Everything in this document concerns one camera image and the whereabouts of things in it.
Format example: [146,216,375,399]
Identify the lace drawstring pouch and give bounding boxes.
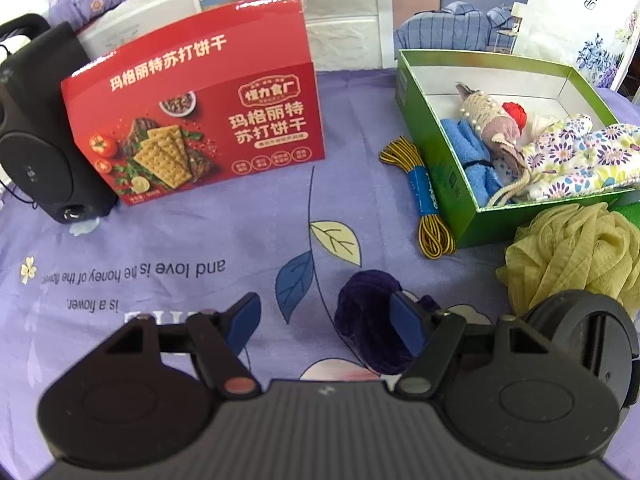
[455,82,534,207]

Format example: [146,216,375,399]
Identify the striped blue bedding poster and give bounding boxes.
[390,0,532,68]

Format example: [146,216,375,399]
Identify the black coffee cup with lid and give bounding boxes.
[525,290,640,411]

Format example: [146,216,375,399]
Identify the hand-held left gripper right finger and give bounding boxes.
[390,290,548,397]

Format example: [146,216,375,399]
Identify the blue towel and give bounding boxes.
[440,119,507,208]

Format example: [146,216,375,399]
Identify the red cracker box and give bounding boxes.
[61,0,328,207]

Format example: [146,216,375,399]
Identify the white floral packaging bag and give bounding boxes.
[515,0,640,92]

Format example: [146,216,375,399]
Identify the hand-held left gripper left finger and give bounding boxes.
[102,293,262,397]

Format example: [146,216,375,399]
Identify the green cardboard box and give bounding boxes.
[394,49,640,250]

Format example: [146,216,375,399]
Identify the black portable speaker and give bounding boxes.
[0,14,120,225]

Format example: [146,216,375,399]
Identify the purple floral printed blanket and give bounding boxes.
[0,67,640,480]

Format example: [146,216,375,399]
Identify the floral quilted oven mitt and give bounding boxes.
[520,112,640,204]

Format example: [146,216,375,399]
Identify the dark purple scrunchie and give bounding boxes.
[334,269,442,376]

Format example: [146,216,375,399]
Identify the yellow black shoelace bundle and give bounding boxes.
[379,137,456,260]

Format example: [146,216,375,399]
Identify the small red ball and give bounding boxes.
[501,101,530,129]

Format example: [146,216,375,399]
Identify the green mesh bath pouf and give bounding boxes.
[496,203,640,322]

